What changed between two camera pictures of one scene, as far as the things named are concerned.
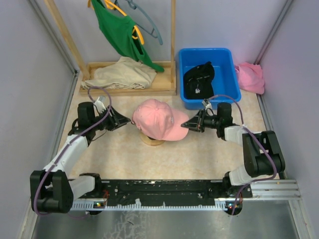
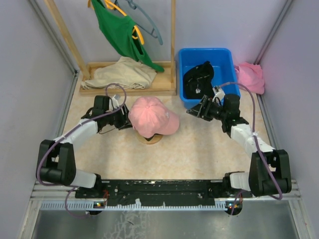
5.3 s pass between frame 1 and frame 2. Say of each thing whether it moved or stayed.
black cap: stayed
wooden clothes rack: stayed
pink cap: moved
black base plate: stayed
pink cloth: stayed
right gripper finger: moved
